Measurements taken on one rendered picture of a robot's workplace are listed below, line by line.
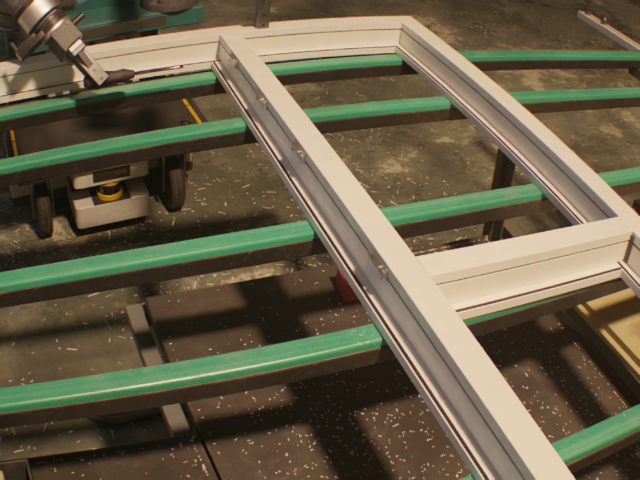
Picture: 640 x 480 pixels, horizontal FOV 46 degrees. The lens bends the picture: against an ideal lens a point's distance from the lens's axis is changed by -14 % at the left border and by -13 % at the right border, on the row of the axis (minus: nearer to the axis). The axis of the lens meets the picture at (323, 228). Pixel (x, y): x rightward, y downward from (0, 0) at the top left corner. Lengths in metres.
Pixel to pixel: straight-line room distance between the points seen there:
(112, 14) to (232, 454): 1.63
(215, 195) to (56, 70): 1.36
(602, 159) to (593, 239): 2.41
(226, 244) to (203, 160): 1.94
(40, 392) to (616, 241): 0.85
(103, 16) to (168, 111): 0.47
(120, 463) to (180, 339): 0.32
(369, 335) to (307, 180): 0.32
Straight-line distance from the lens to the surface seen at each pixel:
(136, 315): 1.56
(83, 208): 2.67
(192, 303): 1.54
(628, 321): 1.60
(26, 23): 1.59
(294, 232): 1.24
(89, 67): 1.56
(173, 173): 2.75
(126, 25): 2.53
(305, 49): 1.82
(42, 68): 1.71
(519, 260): 1.14
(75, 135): 2.69
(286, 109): 1.42
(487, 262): 1.11
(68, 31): 1.54
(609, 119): 4.06
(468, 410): 0.95
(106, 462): 1.27
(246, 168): 3.09
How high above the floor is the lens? 1.57
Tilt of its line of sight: 34 degrees down
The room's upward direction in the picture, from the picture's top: 5 degrees clockwise
